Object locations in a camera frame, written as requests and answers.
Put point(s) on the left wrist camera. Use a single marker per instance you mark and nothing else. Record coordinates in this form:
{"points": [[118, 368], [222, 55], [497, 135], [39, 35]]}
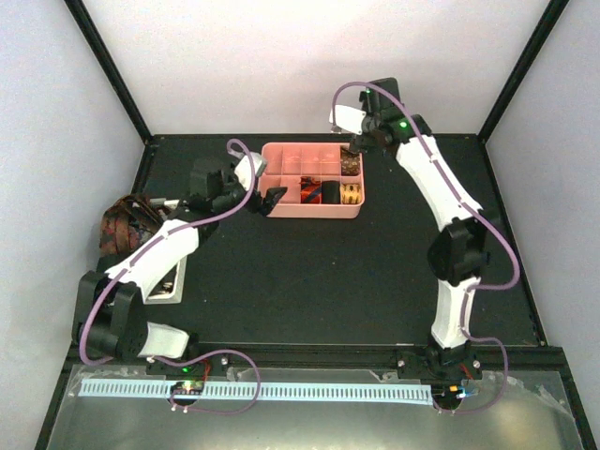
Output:
{"points": [[249, 169]]}

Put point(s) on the black frame post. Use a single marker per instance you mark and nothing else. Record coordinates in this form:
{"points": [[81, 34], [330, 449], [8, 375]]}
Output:
{"points": [[539, 36], [95, 42]]}

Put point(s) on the orange black rolled tie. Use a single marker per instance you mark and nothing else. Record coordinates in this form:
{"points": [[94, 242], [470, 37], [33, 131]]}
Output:
{"points": [[311, 190]]}

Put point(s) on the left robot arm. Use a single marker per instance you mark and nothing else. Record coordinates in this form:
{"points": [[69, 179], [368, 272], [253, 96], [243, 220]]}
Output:
{"points": [[110, 320]]}

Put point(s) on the right black frame post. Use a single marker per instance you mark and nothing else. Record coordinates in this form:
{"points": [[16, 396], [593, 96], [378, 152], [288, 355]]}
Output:
{"points": [[539, 36]]}

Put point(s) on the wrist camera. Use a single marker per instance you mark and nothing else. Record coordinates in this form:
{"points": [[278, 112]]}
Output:
{"points": [[347, 119], [249, 169]]}

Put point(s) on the pink divided organizer box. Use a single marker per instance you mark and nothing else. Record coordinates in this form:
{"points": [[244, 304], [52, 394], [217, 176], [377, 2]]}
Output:
{"points": [[289, 161]]}

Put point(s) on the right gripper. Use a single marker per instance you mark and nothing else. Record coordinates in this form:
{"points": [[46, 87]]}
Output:
{"points": [[368, 145]]}

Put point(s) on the white basket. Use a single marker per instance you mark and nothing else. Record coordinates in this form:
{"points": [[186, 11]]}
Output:
{"points": [[170, 289]]}

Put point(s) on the pile of dark ties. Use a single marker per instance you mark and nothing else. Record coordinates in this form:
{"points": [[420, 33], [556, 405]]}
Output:
{"points": [[129, 223]]}

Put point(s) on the yellow black rolled tie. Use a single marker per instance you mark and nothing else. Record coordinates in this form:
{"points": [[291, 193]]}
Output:
{"points": [[350, 193]]}

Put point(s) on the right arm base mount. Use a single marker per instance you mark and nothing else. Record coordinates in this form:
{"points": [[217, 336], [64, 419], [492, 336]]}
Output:
{"points": [[448, 372]]}

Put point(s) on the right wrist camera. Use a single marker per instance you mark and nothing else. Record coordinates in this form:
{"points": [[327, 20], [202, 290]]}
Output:
{"points": [[347, 119]]}

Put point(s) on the left black frame post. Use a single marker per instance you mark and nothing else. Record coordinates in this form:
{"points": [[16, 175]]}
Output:
{"points": [[95, 42]]}

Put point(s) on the light blue slotted cable duct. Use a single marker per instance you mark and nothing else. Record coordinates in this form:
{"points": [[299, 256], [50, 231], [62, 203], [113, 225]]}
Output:
{"points": [[265, 391]]}

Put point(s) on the brown floral tie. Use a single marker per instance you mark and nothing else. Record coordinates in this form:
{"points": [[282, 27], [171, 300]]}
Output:
{"points": [[350, 163]]}

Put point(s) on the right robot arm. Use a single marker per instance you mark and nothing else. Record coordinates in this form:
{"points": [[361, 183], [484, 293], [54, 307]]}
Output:
{"points": [[457, 256]]}

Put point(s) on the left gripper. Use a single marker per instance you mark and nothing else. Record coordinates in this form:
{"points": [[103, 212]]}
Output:
{"points": [[267, 202]]}

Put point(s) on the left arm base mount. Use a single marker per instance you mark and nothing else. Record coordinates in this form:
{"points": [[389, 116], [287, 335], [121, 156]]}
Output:
{"points": [[187, 365]]}

